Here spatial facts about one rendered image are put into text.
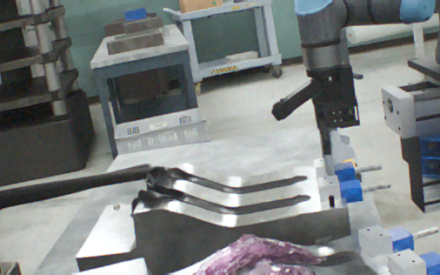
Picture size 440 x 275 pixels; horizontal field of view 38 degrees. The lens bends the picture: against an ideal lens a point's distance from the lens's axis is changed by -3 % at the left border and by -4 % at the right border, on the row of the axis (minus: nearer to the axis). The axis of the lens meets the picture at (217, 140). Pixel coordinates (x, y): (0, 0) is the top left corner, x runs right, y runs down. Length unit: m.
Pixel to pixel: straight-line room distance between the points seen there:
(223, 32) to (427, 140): 6.23
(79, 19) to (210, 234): 6.44
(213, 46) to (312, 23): 6.36
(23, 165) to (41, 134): 0.28
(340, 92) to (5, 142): 4.02
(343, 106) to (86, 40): 6.40
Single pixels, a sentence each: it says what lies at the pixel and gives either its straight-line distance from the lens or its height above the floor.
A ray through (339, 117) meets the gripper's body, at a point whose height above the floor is 1.01.
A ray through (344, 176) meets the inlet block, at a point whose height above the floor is 0.89.
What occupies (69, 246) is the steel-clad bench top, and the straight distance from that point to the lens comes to 1.47.
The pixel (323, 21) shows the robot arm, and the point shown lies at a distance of 1.22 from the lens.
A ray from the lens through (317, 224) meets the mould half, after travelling 1.17.
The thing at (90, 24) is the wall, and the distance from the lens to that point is 7.52.
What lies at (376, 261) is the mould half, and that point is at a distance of 1.04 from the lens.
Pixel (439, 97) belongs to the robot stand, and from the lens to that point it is 1.46.
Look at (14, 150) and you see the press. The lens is 5.09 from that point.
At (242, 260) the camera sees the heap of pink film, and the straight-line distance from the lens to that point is 0.98.
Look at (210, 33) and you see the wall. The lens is 7.55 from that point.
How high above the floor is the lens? 1.33
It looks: 15 degrees down
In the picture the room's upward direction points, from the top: 10 degrees counter-clockwise
